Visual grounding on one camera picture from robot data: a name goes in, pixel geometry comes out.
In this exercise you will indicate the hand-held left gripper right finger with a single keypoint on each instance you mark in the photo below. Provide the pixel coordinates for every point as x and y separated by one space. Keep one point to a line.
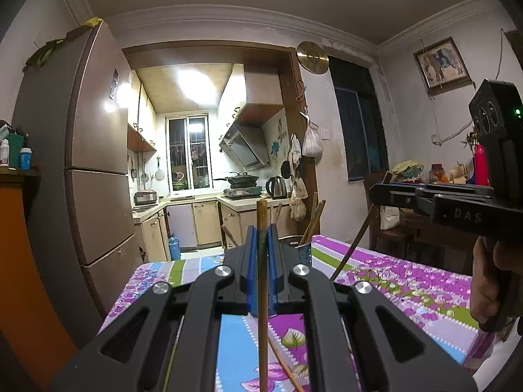
273 277

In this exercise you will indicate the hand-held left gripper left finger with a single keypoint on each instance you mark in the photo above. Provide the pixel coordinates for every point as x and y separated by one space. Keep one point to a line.
252 277

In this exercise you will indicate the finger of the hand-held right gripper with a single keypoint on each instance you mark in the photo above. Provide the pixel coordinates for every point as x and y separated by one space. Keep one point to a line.
408 199
449 190

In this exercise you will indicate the teal perforated utensil holder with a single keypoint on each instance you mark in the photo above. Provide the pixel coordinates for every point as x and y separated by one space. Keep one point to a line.
305 257

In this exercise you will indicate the long wooden chopstick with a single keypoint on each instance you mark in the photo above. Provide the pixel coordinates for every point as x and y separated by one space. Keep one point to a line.
353 243
262 212
286 365

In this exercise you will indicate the person's right hand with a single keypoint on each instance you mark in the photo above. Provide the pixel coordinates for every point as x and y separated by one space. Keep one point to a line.
486 294

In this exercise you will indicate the red bottle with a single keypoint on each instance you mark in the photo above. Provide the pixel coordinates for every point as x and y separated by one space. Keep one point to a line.
481 167

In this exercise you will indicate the yellow cloth bundle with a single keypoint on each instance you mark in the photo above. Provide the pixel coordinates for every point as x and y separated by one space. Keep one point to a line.
407 168

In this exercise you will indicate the wooden chair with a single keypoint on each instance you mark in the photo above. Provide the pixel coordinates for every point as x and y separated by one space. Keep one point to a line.
392 237

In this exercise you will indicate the kitchen base cabinets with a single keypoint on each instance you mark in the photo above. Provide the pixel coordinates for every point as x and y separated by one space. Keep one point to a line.
204 220

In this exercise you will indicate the hanging cloth bundle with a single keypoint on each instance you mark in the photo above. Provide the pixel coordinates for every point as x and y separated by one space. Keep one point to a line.
298 202

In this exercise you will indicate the blue water jug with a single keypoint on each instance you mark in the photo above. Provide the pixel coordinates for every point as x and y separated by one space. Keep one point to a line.
175 249

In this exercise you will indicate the dark window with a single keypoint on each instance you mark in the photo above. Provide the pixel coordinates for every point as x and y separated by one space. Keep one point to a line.
359 130

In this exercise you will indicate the gas stove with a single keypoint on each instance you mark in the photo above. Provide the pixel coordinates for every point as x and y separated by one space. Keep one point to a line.
243 192

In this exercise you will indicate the electric kettle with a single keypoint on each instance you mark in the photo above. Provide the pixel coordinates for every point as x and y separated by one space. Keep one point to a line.
277 188

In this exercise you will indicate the floral striped tablecloth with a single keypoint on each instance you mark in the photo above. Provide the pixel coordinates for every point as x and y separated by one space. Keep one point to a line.
408 294

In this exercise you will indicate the black wok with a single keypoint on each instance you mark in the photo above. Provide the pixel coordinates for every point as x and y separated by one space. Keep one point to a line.
243 178

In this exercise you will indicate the hanging black pan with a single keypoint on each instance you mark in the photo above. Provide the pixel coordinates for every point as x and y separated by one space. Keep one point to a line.
285 170

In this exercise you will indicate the hanging white plastic bag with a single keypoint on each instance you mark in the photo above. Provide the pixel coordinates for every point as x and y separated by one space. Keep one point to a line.
312 143

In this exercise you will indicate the framed picture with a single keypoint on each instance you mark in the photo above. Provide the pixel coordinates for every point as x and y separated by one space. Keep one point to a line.
441 65

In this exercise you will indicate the range hood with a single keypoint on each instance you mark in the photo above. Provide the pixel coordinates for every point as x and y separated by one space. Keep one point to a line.
243 147

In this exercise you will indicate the barred kitchen window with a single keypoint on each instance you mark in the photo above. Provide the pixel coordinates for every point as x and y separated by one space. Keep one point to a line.
188 155

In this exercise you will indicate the upper kitchen cabinets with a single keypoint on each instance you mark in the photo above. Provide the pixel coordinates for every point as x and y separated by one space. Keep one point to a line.
139 130

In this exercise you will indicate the brown refrigerator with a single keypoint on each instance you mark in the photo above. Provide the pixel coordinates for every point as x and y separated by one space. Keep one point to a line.
98 171

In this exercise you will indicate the kitchen ceiling light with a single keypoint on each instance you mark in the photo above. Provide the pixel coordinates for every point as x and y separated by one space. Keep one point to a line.
198 81

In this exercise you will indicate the orange wooden cabinet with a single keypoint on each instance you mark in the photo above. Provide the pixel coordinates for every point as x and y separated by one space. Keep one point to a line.
24 273

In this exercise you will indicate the green box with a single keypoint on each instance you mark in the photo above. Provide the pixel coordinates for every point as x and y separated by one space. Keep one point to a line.
17 151

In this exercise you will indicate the white bottle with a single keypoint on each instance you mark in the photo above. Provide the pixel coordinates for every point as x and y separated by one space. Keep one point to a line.
4 153

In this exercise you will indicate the floral wall sticker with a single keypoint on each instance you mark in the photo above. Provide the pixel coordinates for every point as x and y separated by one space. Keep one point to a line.
278 143

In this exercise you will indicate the wooden door frame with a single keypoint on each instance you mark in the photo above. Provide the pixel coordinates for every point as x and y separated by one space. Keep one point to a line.
294 90

